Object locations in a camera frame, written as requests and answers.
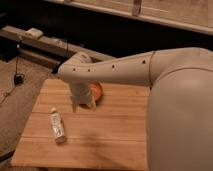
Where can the long wooden beam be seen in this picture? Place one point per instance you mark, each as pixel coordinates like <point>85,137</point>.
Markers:
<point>48,44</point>

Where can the white block on beam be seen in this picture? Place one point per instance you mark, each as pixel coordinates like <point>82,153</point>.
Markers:
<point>34,33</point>

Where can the orange ceramic bowl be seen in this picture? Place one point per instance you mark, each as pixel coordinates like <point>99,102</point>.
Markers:
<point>97,90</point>

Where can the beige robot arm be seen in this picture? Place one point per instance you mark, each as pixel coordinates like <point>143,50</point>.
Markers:
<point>179,120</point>

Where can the white plastic bottle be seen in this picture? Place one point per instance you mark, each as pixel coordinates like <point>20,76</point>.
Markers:
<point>57,126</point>

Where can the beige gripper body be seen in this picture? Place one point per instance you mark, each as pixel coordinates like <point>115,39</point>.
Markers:
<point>80,93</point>

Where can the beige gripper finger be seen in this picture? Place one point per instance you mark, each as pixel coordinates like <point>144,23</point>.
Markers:
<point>92,105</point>
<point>74,107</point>

